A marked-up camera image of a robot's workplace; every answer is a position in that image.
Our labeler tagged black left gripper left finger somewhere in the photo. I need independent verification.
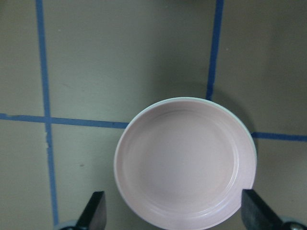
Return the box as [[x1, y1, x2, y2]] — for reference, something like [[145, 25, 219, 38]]
[[76, 191, 106, 230]]

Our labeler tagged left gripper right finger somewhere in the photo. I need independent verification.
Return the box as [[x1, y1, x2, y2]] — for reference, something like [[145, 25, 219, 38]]
[[241, 189, 288, 230]]

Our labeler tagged white plate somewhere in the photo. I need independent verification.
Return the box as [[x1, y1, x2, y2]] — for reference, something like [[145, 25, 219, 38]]
[[134, 96, 258, 187]]

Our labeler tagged pink plate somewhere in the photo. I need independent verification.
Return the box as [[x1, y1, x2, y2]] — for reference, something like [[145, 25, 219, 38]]
[[114, 97, 257, 230]]

